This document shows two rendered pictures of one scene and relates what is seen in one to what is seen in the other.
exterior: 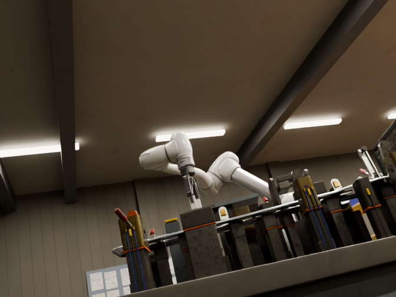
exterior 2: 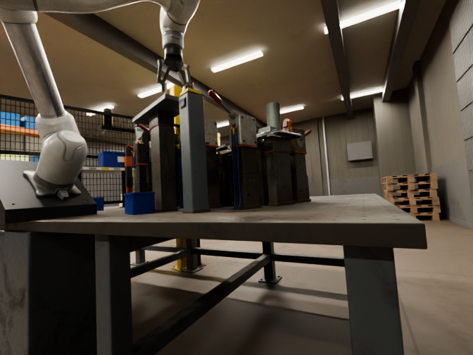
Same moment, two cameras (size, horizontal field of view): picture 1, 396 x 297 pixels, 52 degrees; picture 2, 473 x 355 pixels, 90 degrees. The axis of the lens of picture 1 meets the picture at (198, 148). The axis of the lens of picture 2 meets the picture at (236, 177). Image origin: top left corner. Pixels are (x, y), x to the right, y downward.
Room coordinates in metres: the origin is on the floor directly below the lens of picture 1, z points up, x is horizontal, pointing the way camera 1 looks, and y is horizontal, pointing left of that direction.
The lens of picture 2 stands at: (2.45, 0.99, 0.76)
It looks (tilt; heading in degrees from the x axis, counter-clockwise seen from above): 4 degrees up; 229
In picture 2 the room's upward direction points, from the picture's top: 3 degrees counter-clockwise
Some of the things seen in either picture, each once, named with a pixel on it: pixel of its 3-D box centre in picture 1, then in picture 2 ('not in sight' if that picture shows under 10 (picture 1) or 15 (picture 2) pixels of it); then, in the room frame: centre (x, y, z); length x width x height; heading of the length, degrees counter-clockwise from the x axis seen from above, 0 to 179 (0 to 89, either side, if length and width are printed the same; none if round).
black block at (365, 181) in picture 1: (377, 217); not in sight; (1.49, -0.55, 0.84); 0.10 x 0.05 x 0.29; 1
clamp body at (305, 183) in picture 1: (317, 224); not in sight; (1.48, -0.34, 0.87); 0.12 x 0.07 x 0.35; 1
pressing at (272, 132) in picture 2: (279, 210); (199, 158); (1.66, -0.26, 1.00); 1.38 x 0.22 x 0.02; 91
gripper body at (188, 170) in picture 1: (188, 177); (173, 60); (1.98, 0.08, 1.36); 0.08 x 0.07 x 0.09; 167
